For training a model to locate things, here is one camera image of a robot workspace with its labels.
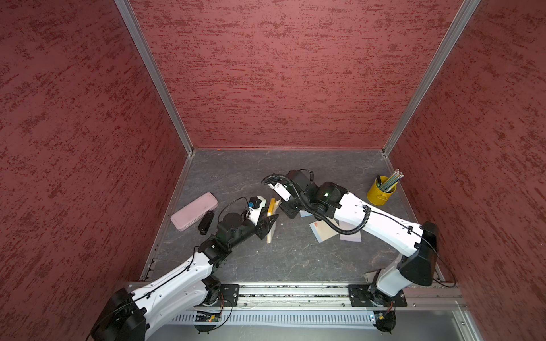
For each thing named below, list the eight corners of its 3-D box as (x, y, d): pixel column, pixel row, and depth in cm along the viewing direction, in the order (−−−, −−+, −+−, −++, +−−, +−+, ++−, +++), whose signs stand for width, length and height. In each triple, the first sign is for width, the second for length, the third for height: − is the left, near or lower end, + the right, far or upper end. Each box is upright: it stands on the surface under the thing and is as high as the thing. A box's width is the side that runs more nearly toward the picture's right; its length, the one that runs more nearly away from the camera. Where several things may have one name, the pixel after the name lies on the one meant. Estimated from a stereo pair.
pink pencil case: (170, 221, 95) (168, 218, 93) (211, 192, 105) (210, 189, 103) (179, 233, 91) (176, 230, 89) (220, 202, 101) (219, 199, 99)
